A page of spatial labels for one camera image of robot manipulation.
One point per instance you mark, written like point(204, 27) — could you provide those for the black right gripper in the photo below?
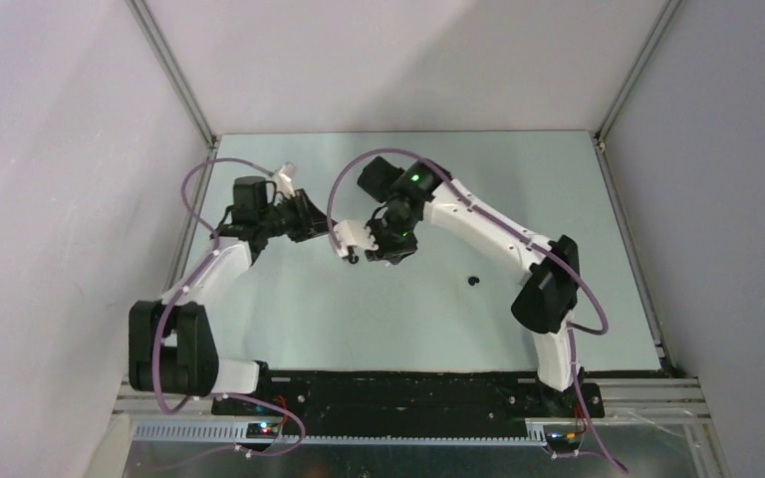
point(386, 253)

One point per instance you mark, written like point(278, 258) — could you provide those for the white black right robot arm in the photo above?
point(544, 268)

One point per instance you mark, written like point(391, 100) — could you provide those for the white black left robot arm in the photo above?
point(170, 341)

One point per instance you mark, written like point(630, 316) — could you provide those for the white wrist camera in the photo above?
point(283, 179)
point(352, 238)

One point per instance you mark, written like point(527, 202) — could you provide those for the aluminium front rail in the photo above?
point(657, 403)

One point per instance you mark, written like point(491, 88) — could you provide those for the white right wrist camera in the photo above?
point(352, 238)

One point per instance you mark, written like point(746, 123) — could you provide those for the aluminium frame post left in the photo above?
point(168, 62)

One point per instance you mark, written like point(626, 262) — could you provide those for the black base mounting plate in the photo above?
point(399, 404)

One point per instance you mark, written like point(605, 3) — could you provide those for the left controller board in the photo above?
point(262, 430)

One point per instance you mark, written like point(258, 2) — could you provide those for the aluminium frame post right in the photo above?
point(655, 35)

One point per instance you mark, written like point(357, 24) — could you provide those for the aluminium frame post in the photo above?
point(655, 35)
point(168, 62)

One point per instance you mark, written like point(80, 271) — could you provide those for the controller board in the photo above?
point(571, 439)
point(262, 430)

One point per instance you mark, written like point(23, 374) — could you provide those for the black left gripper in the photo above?
point(311, 222)

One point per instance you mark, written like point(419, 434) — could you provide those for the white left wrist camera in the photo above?
point(283, 179)

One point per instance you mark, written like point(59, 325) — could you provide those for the right controller board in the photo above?
point(571, 439)

